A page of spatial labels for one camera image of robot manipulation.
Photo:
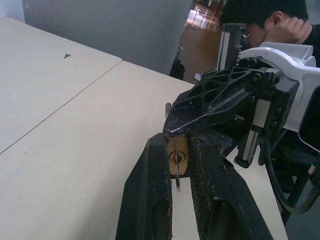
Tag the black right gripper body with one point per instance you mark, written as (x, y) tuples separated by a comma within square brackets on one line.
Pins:
[(281, 110)]

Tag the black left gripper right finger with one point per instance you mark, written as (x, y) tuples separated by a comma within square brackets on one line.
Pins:
[(225, 200)]

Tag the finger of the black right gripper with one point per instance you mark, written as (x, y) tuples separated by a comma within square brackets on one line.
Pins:
[(220, 100), (221, 140)]

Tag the black bag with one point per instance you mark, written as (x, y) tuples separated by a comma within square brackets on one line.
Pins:
[(178, 68)]

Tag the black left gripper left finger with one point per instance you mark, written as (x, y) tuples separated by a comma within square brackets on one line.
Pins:
[(146, 190)]

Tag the small white box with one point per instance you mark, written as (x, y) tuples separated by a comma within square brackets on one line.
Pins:
[(198, 76)]

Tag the brass padlock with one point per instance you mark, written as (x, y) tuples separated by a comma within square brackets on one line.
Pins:
[(178, 147)]

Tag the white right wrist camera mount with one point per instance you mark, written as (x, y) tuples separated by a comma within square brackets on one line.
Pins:
[(287, 62)]

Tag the person's black-haired head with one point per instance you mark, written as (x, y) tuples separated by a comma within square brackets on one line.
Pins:
[(250, 11)]

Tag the person's black-sleeved arm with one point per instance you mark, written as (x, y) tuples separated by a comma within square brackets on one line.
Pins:
[(314, 37)]

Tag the person's bare hand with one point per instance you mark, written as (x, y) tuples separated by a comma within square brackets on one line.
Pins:
[(290, 28)]

